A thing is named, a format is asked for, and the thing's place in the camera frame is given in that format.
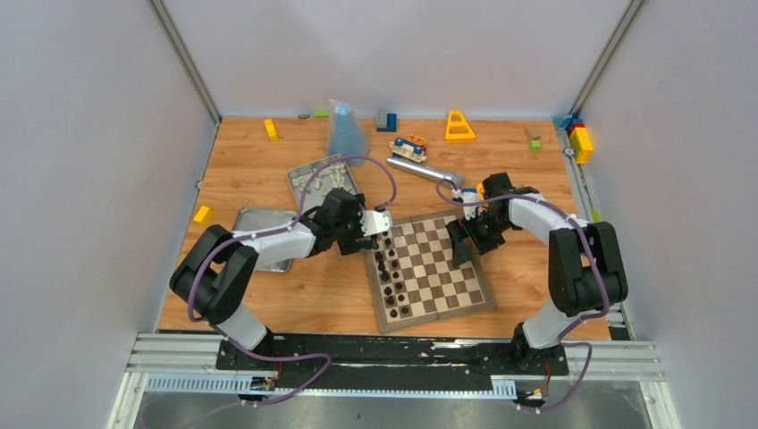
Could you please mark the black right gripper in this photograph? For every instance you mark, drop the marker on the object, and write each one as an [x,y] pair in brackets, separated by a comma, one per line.
[459,231]

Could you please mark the aluminium frame post left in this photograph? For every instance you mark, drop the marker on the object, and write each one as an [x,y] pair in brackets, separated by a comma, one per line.
[175,40]

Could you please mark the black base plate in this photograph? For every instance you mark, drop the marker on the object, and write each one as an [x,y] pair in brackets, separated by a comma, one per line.
[394,363]

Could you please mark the blue grey brick stack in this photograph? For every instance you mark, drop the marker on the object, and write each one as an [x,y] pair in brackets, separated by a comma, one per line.
[386,121]

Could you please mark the silver toy microphone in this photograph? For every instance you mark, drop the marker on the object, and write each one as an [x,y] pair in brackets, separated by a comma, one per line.
[451,178]

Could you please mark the aluminium frame post right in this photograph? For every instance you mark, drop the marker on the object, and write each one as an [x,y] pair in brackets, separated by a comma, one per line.
[625,23]

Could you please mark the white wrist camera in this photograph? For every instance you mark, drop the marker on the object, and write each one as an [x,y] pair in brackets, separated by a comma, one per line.
[470,197]
[375,222]

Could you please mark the yellow curved block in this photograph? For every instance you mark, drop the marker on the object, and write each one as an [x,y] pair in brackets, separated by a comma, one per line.
[270,128]

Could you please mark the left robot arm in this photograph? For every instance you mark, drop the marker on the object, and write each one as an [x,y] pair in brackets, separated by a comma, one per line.
[213,277]

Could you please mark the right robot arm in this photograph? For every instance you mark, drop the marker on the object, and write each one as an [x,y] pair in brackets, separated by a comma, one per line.
[585,275]

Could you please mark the colourful brick stack right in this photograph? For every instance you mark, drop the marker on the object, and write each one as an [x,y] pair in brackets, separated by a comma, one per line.
[579,140]

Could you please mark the blue bubble-wrapped cone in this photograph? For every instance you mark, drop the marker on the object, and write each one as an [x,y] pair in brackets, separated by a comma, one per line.
[345,136]

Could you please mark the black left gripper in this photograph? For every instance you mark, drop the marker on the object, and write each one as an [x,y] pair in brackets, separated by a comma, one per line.
[353,238]

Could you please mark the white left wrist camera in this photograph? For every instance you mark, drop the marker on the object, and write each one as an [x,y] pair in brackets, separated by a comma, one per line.
[375,222]

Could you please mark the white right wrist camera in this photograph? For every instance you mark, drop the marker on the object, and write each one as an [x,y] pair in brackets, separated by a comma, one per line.
[470,197]

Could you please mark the wooden chess board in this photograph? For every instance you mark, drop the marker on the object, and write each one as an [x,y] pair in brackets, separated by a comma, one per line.
[434,288]

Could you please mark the aluminium frame post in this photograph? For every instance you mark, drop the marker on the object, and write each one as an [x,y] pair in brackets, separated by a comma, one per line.
[625,23]
[175,40]

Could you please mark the yellow triangle toy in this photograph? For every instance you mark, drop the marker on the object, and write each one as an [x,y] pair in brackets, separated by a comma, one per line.
[457,128]

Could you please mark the white blue toy car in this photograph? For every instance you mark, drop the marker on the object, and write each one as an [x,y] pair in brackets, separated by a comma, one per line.
[411,147]

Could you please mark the yellow wooden block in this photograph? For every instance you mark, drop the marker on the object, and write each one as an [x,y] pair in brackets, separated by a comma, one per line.
[203,215]

